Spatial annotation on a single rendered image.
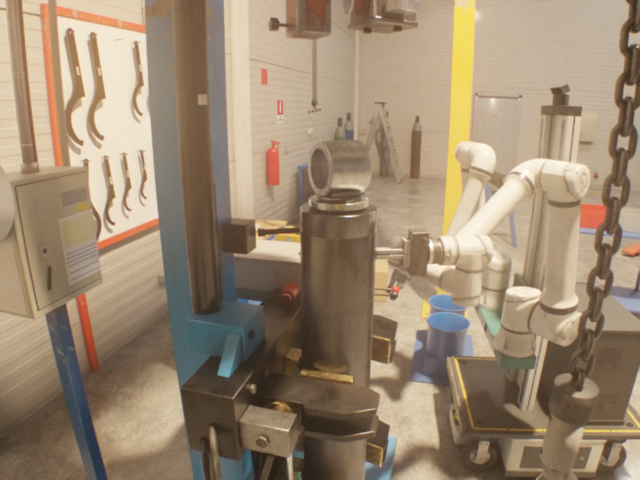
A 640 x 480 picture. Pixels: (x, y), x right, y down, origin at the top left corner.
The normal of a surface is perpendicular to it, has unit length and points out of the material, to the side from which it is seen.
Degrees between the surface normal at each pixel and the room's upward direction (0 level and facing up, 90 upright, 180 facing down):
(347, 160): 65
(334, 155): 59
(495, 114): 90
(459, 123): 90
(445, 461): 0
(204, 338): 90
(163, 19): 90
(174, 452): 0
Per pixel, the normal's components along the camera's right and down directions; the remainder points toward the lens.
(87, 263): 0.96, 0.07
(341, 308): 0.09, 0.29
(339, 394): 0.00, -0.96
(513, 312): -0.86, 0.14
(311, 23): 0.45, 0.26
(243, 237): -0.26, 0.28
